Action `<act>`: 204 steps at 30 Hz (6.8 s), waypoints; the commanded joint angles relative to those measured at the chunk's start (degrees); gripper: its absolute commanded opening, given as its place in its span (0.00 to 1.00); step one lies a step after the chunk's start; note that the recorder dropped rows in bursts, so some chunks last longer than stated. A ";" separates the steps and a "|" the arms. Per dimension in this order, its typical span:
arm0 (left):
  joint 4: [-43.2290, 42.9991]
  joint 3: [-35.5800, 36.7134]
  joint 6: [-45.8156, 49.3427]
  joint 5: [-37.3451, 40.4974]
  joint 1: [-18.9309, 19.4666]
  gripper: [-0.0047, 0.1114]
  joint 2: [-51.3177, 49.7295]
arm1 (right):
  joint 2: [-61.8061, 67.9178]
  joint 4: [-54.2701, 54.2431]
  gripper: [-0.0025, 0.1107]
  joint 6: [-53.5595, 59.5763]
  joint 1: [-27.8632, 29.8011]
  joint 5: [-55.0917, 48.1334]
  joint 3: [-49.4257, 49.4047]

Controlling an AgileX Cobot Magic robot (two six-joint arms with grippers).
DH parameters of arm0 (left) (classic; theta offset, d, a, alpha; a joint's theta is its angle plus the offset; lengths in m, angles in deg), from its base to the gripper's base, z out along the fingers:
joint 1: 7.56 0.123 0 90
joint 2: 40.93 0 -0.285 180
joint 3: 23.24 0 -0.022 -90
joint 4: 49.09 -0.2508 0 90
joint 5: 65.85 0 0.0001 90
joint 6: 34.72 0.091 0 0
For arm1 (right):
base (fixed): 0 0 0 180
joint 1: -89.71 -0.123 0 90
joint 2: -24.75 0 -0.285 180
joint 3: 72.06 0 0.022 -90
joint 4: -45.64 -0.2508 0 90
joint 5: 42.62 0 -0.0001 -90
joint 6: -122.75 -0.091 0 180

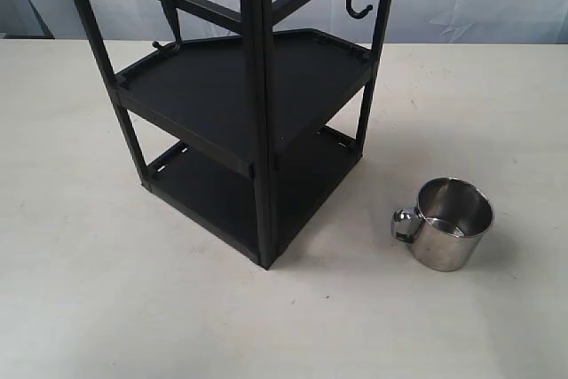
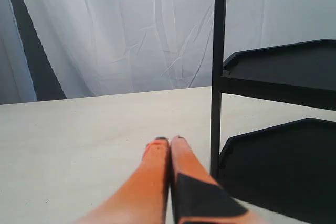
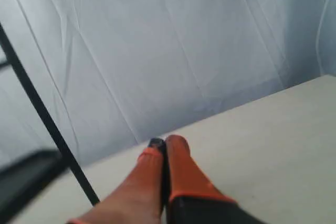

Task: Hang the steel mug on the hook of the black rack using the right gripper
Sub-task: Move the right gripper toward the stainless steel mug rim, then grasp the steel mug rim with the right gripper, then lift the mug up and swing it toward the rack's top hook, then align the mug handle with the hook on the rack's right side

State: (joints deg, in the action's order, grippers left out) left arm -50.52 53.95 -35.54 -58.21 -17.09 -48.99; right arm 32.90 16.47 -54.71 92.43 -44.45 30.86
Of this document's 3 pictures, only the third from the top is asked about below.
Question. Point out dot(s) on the white backdrop curtain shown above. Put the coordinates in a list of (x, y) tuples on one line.
[(114, 73)]

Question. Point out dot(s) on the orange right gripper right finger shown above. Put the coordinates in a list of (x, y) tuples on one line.
[(193, 198)]

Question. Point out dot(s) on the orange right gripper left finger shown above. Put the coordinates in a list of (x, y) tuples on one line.
[(138, 198)]

